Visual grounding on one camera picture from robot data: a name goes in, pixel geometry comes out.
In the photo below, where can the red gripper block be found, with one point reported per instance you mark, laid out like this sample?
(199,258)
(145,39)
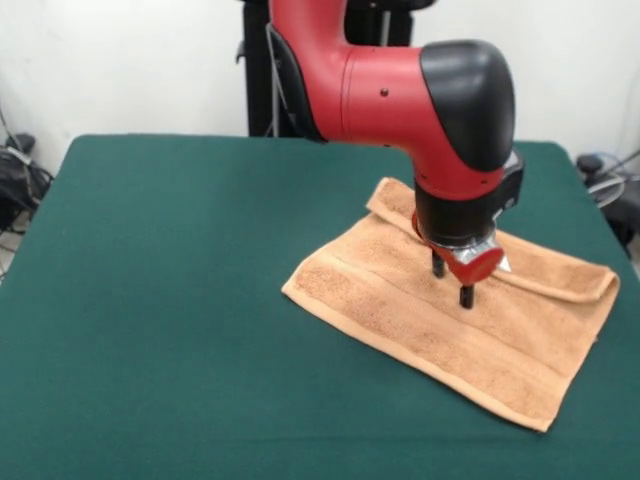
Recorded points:
(475,267)

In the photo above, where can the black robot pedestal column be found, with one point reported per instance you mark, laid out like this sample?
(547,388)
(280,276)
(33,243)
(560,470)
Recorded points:
(255,75)

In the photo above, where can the dark green table cloth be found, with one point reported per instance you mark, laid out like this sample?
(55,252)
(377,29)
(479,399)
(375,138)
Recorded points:
(150,300)

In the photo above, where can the tan terry towel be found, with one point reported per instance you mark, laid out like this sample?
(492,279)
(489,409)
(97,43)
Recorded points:
(400,320)

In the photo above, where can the black equipment bundle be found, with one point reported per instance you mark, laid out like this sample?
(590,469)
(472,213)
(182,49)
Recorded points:
(20,190)

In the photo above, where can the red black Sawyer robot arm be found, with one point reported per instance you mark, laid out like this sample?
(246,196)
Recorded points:
(390,100)

